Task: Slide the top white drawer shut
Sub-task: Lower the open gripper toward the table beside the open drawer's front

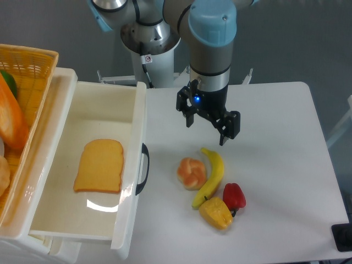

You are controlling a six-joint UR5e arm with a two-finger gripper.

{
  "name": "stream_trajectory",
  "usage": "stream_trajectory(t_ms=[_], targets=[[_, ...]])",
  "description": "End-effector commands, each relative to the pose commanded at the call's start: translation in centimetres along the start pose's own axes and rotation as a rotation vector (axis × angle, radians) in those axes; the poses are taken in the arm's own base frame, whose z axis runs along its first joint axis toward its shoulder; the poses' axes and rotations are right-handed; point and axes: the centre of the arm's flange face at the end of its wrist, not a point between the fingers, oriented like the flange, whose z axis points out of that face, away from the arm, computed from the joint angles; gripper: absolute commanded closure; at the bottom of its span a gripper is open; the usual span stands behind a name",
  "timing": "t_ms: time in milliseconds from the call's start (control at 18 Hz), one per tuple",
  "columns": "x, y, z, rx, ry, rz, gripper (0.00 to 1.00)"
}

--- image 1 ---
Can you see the orange baguette toy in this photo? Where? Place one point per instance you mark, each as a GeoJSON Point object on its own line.
{"type": "Point", "coordinates": [14, 128]}

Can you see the white top drawer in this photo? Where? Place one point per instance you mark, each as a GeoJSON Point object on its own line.
{"type": "Point", "coordinates": [97, 111]}

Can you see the green vegetable toy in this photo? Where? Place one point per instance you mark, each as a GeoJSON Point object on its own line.
{"type": "Point", "coordinates": [10, 82]}

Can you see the toast bread slice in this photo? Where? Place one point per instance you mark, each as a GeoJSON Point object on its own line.
{"type": "Point", "coordinates": [100, 167]}

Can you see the round bread roll toy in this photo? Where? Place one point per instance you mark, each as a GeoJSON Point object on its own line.
{"type": "Point", "coordinates": [4, 175]}

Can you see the black device at edge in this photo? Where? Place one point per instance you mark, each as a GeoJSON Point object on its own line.
{"type": "Point", "coordinates": [342, 236]}

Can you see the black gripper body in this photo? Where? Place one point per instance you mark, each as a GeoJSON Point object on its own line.
{"type": "Point", "coordinates": [209, 104]}

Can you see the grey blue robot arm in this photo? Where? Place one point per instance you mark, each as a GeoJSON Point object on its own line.
{"type": "Point", "coordinates": [151, 30]}

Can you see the black drawer handle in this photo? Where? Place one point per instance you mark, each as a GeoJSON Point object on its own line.
{"type": "Point", "coordinates": [144, 169]}

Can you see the knotted bread roll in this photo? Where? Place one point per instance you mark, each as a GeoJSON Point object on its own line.
{"type": "Point", "coordinates": [192, 173]}

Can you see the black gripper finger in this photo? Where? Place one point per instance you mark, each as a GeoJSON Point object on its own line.
{"type": "Point", "coordinates": [184, 105]}
{"type": "Point", "coordinates": [228, 126]}

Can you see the red bell pepper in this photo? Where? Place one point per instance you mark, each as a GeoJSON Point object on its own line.
{"type": "Point", "coordinates": [234, 197]}

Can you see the yellow banana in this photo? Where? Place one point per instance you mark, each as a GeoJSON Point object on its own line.
{"type": "Point", "coordinates": [216, 175]}

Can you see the white drawer cabinet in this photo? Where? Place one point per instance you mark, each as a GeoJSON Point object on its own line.
{"type": "Point", "coordinates": [17, 244]}

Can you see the yellow woven basket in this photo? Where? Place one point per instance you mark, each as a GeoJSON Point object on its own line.
{"type": "Point", "coordinates": [32, 69]}

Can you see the yellow bell pepper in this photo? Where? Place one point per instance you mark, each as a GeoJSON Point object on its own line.
{"type": "Point", "coordinates": [216, 213]}

